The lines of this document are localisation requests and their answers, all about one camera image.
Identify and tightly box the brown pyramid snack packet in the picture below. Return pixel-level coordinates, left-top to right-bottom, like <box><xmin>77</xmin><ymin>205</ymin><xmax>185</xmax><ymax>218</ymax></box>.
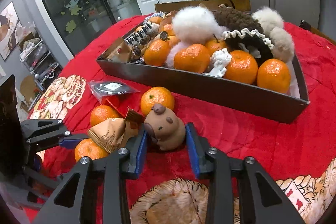
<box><xmin>88</xmin><ymin>109</ymin><xmax>145</xmax><ymax>153</ymax></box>

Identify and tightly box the clear plastic cable bag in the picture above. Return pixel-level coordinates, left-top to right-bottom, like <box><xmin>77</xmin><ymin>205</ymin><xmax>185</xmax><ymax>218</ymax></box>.
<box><xmin>88</xmin><ymin>81</ymin><xmax>138</xmax><ymax>104</ymax></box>

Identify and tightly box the brown capybara toy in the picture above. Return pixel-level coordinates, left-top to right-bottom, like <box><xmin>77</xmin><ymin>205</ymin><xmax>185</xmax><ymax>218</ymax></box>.
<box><xmin>143</xmin><ymin>103</ymin><xmax>186</xmax><ymax>151</ymax></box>

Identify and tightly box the mandarin orange cluster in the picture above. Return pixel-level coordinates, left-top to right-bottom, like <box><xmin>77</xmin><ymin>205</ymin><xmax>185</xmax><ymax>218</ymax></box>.
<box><xmin>205</xmin><ymin>39</ymin><xmax>227</xmax><ymax>56</ymax></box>

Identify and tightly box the red quilted blanket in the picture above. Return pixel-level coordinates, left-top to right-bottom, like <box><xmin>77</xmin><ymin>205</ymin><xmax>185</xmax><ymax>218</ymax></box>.
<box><xmin>23</xmin><ymin>15</ymin><xmax>336</xmax><ymax>224</ymax></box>

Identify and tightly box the dark cardboard tray box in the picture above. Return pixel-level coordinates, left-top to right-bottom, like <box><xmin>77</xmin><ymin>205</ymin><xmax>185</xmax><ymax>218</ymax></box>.
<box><xmin>96</xmin><ymin>0</ymin><xmax>311</xmax><ymax>124</ymax></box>

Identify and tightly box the black white hair clip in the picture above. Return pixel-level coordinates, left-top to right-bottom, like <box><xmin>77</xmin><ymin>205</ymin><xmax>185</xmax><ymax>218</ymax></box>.
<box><xmin>124</xmin><ymin>21</ymin><xmax>159</xmax><ymax>47</ymax></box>

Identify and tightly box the tray mandarin middle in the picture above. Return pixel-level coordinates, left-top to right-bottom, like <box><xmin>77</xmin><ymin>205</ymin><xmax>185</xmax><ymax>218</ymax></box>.
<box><xmin>143</xmin><ymin>39</ymin><xmax>170</xmax><ymax>67</ymax></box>

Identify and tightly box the tray mandarin far right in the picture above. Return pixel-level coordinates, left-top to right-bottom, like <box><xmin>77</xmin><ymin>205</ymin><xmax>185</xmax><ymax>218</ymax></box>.
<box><xmin>256</xmin><ymin>59</ymin><xmax>291</xmax><ymax>94</ymax></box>

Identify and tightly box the white small figurine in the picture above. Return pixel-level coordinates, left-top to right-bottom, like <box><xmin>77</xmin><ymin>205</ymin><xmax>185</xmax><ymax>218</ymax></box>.
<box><xmin>206</xmin><ymin>48</ymin><xmax>232</xmax><ymax>78</ymax></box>

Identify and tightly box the tray mandarin left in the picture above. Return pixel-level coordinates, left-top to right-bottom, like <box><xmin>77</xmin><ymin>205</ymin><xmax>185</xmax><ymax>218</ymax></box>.
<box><xmin>159</xmin><ymin>23</ymin><xmax>175</xmax><ymax>36</ymax></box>

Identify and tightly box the beige fluffy pompom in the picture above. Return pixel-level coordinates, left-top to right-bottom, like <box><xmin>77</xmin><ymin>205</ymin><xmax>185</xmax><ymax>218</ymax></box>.
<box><xmin>269</xmin><ymin>27</ymin><xmax>294</xmax><ymax>63</ymax></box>

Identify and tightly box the black white frilled scrunchie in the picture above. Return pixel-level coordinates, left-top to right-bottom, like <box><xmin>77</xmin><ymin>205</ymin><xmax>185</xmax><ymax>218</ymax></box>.
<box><xmin>222</xmin><ymin>28</ymin><xmax>274</xmax><ymax>65</ymax></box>

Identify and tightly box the white fluffy pompom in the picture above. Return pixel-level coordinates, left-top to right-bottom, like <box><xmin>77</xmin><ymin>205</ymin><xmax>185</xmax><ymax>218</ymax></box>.
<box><xmin>171</xmin><ymin>6</ymin><xmax>228</xmax><ymax>44</ymax></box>

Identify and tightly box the cream fluffy pompom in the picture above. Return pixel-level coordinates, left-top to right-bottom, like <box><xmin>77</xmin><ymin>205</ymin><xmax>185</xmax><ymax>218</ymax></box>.
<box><xmin>252</xmin><ymin>6</ymin><xmax>284</xmax><ymax>36</ymax></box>

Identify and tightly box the brown knitted plush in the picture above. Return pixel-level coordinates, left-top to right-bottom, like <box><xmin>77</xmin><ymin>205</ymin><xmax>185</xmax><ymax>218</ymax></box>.
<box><xmin>214</xmin><ymin>5</ymin><xmax>264</xmax><ymax>34</ymax></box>

